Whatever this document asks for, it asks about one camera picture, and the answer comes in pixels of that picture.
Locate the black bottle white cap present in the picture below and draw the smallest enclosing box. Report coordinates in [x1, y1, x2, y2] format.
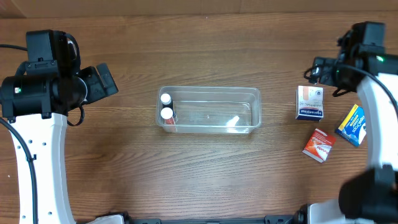
[160, 93, 173, 109]

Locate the orange tube white cap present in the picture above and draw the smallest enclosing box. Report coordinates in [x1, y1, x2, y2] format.
[160, 107, 175, 125]

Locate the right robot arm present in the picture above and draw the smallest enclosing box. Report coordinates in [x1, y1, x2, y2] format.
[293, 21, 397, 223]

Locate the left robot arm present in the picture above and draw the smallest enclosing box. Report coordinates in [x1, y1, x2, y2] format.
[1, 30, 118, 223]

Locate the clear plastic container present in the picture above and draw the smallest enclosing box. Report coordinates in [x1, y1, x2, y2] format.
[155, 86, 262, 134]

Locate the white Hansaplast plaster box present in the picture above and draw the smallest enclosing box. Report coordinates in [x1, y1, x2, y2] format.
[295, 86, 324, 121]

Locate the blue yellow VapoDrops box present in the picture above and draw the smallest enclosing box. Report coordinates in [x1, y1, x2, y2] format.
[335, 105, 366, 147]

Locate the red caplet box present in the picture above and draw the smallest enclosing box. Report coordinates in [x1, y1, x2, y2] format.
[302, 128, 336, 163]

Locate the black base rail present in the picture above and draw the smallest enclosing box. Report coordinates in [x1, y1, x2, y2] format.
[86, 211, 312, 224]

